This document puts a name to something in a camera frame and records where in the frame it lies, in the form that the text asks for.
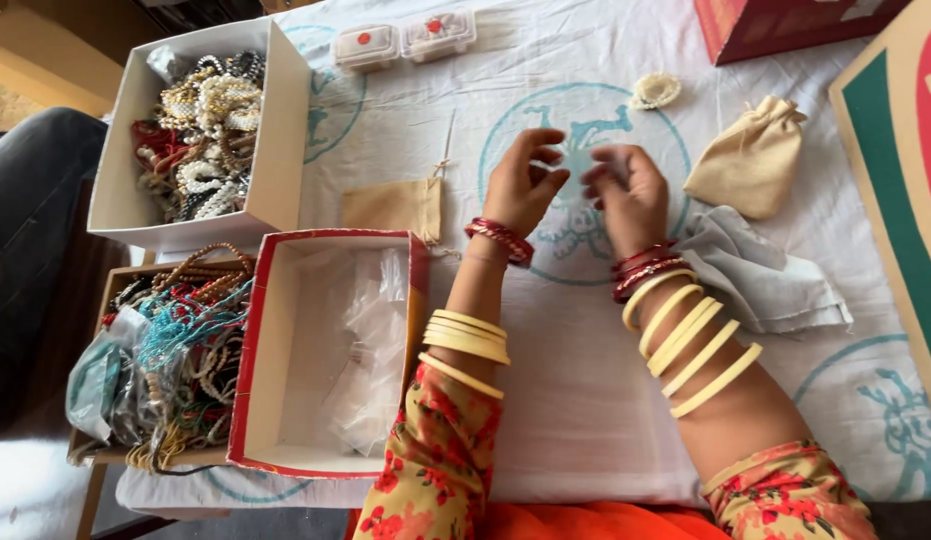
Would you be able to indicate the person's left hand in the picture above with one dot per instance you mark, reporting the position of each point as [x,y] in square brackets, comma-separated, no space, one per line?
[510,187]

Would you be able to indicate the person's right hand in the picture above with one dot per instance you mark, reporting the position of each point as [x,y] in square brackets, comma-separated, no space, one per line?
[638,202]

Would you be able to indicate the person's right fingers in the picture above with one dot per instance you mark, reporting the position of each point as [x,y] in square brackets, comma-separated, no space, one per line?
[604,176]

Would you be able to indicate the red bangles set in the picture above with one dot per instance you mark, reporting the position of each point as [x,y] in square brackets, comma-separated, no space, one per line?
[645,268]
[503,238]

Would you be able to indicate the stack of cream bangles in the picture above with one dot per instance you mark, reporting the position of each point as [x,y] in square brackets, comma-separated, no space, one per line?
[690,337]
[465,337]

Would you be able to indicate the grey folded cloth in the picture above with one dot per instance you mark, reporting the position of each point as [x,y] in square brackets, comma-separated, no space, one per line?
[758,277]

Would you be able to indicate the clear plastic container red dot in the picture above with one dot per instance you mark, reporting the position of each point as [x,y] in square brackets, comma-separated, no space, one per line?
[365,46]
[439,34]

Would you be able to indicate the red cardboard box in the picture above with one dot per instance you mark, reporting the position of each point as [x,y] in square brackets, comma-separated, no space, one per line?
[773,26]

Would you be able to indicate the white cloth with blue print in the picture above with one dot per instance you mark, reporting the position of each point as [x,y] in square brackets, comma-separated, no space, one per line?
[585,427]

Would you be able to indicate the green and red printed carton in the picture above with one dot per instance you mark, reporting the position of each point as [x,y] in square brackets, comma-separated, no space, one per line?
[893,172]

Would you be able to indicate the heap of clear plastic bags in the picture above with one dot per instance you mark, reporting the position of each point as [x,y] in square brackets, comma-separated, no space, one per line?
[371,352]

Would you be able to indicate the white cardboard box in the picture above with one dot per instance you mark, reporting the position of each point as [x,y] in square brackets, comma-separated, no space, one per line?
[281,150]

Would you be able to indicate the person's left floral sleeve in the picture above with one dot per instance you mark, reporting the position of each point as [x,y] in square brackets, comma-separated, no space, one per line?
[435,465]

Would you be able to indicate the person's floral sleeve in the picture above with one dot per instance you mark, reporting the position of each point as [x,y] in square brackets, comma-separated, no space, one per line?
[792,495]
[435,465]

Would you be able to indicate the red-edged white box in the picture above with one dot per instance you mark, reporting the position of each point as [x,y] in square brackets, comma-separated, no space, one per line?
[304,337]

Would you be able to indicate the orange garment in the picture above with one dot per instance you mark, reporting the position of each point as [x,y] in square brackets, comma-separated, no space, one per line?
[585,523]

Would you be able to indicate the person's right floral sleeve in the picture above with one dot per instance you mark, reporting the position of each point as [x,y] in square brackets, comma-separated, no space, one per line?
[792,495]

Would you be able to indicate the brown cardboard box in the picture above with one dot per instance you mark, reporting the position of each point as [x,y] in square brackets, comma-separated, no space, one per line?
[135,268]

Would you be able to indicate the teal plastic bag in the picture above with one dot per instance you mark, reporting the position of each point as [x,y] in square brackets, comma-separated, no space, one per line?
[94,382]

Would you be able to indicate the tan cardboard carton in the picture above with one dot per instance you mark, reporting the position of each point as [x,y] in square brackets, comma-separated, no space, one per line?
[60,37]

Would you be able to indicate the wooden stool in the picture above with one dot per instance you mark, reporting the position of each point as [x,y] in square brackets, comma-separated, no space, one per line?
[91,502]

